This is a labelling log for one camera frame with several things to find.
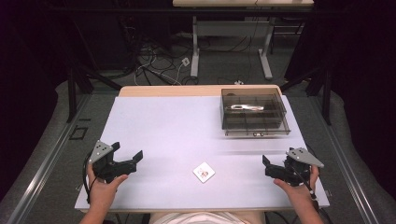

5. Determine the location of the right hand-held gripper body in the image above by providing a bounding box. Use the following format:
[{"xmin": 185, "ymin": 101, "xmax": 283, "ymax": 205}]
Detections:
[{"xmin": 264, "ymin": 147, "xmax": 325, "ymax": 188}]

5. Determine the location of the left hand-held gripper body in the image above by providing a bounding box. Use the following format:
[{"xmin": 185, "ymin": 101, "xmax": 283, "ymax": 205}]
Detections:
[{"xmin": 88, "ymin": 139, "xmax": 138, "ymax": 185}]

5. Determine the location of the clear smoky plastic drawer box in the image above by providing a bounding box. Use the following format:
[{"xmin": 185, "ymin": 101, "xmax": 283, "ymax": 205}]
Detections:
[{"xmin": 219, "ymin": 88, "xmax": 292, "ymax": 138}]

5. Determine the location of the small white square packet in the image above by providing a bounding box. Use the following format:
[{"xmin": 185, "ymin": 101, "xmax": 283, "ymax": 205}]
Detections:
[{"xmin": 192, "ymin": 161, "xmax": 217, "ymax": 184}]

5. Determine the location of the person's right hand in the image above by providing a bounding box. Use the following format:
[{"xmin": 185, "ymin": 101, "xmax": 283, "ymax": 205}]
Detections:
[{"xmin": 273, "ymin": 165, "xmax": 320, "ymax": 205}]

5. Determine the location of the person's left hand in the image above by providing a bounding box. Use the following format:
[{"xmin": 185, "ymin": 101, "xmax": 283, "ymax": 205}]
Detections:
[{"xmin": 86, "ymin": 163, "xmax": 129, "ymax": 212}]

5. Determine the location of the white table mat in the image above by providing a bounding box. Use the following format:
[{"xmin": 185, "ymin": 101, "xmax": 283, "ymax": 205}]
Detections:
[{"xmin": 74, "ymin": 95, "xmax": 331, "ymax": 211}]

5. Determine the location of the black metal stand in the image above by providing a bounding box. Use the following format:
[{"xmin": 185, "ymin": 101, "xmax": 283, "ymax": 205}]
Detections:
[
  {"xmin": 65, "ymin": 60, "xmax": 123, "ymax": 124},
  {"xmin": 279, "ymin": 66, "xmax": 332, "ymax": 126}
]

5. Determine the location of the person's light shirt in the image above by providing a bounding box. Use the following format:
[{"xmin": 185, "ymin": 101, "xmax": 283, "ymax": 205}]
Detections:
[{"xmin": 148, "ymin": 211, "xmax": 266, "ymax": 224}]

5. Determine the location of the white-legged background desk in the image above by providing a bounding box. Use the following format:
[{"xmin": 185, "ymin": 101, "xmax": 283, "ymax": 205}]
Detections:
[{"xmin": 172, "ymin": 0, "xmax": 316, "ymax": 80}]

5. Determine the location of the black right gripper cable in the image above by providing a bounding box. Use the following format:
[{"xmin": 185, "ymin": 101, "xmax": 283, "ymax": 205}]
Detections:
[{"xmin": 291, "ymin": 167, "xmax": 319, "ymax": 202}]

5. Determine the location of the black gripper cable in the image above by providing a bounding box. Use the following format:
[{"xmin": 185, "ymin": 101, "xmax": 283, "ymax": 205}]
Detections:
[
  {"xmin": 81, "ymin": 151, "xmax": 98, "ymax": 204},
  {"xmin": 291, "ymin": 167, "xmax": 319, "ymax": 202}
]

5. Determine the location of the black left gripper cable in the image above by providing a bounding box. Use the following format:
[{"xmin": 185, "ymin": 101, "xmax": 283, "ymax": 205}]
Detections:
[{"xmin": 81, "ymin": 151, "xmax": 98, "ymax": 204}]

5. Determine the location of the aluminium floor rail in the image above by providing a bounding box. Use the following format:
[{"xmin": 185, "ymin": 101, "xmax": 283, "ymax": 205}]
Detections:
[
  {"xmin": 306, "ymin": 92, "xmax": 382, "ymax": 224},
  {"xmin": 5, "ymin": 92, "xmax": 92, "ymax": 224}
]

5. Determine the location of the tangle of floor cables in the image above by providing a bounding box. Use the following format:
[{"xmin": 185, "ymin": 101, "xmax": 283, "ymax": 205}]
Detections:
[{"xmin": 122, "ymin": 36, "xmax": 200, "ymax": 87}]

